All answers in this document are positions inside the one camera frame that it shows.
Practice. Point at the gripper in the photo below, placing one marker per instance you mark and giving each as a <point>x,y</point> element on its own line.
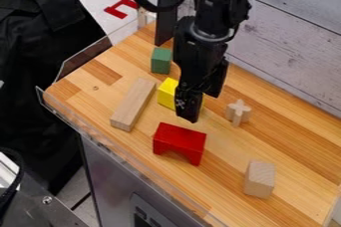
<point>197,61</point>

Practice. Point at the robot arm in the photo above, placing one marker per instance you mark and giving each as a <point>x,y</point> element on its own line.
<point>218,3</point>

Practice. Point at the yellow block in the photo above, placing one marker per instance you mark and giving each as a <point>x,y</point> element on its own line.
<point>167,93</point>

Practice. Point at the wooden cross block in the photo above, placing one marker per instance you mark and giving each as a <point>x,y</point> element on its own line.
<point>238,111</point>

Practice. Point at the red arch block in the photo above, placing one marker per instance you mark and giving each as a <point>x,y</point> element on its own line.
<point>180,138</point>

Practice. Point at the green block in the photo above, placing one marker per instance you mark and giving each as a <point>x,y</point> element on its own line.
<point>160,60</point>

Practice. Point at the long wooden block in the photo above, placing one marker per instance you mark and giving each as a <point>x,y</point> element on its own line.
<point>133,105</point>

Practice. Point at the wooden cube block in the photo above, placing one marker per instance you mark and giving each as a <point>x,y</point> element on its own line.
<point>260,179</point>

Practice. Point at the black cloth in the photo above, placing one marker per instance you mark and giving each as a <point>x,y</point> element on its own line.
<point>40,55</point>

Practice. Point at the black upright post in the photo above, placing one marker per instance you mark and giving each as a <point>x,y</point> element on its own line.
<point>166,8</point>

